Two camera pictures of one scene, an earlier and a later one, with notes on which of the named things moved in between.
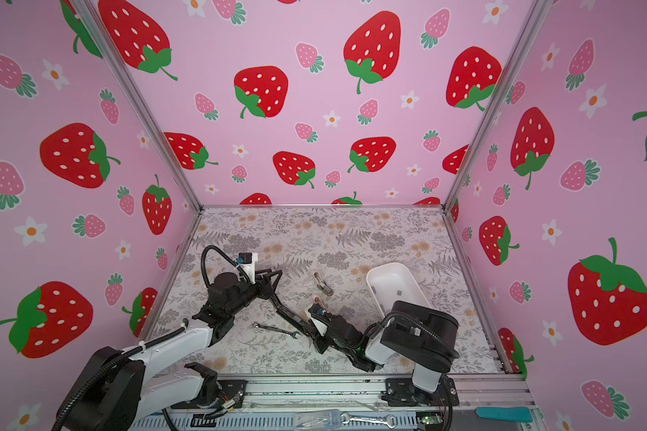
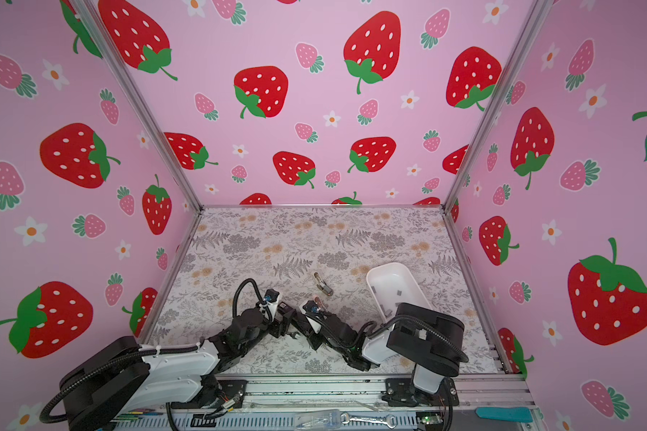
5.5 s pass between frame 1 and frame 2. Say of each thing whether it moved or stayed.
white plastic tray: stayed
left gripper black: moved
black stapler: stayed
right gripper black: stayed
